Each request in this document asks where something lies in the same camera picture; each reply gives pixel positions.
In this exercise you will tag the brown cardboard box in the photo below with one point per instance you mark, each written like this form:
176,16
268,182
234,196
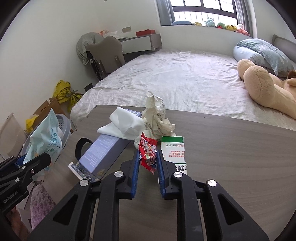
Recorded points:
44,109

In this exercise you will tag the long blue grey box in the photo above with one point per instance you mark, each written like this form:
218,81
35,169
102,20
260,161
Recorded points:
98,156

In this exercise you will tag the grey headboard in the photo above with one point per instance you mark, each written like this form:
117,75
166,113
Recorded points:
286,46

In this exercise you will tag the grey upholstered chair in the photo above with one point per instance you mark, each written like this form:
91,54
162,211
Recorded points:
106,56

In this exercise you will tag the plush toys on windowsill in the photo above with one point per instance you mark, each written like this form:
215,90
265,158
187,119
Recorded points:
222,25

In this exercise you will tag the beige teddy bear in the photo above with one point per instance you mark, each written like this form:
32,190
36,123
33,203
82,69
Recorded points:
267,89

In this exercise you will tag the bed with white sheet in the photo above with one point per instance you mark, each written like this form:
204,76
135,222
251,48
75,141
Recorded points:
198,82

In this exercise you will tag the yellow plastic bag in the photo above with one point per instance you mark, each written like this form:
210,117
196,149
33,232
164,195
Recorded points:
65,94

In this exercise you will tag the blue playing card box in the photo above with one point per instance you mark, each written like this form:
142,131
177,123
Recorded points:
81,172

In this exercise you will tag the person's left hand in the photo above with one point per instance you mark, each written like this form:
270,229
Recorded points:
17,225

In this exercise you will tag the grey garment on chair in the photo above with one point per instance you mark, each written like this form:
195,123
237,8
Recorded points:
83,42

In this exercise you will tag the window with dark frame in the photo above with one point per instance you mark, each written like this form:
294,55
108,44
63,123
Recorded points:
220,11

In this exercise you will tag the crumpled beige paper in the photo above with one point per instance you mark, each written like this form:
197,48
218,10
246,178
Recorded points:
153,122

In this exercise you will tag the light blue pillow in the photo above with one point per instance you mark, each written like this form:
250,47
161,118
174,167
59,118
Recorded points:
264,54

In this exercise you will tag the white cloth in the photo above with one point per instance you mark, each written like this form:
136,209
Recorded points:
124,124

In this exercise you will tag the green white medicine box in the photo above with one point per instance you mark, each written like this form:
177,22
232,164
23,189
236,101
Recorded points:
173,150

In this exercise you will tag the small yellow bag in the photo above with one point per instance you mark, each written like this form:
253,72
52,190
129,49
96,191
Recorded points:
30,122

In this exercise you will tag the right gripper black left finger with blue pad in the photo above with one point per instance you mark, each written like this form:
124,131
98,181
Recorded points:
91,207

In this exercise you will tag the grey right curtain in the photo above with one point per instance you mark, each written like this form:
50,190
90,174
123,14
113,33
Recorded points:
246,16

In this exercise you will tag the red candy wrapper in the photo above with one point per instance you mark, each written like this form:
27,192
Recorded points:
148,150

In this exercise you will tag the beige lidded bin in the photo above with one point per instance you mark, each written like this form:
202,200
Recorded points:
12,137

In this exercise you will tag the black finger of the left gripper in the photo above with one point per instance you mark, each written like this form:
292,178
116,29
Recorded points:
38,163

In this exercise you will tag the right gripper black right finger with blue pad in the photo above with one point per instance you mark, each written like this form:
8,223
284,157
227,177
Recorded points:
205,211

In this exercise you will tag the purple fuzzy fabric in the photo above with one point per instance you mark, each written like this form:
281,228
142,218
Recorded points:
40,206

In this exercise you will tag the red box on desk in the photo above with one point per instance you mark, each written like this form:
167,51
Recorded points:
145,32

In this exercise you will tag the grey curtain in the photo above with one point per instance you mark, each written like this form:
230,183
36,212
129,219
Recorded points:
166,13
246,16

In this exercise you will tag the light blue plastic package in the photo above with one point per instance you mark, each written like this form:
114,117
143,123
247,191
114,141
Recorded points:
45,139

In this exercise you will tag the white grey desk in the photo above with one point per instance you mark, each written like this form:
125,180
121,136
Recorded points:
151,43

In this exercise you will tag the grey left curtain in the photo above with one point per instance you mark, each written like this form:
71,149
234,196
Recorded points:
166,13

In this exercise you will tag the grey perforated basket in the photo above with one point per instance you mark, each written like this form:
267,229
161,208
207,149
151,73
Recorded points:
63,132

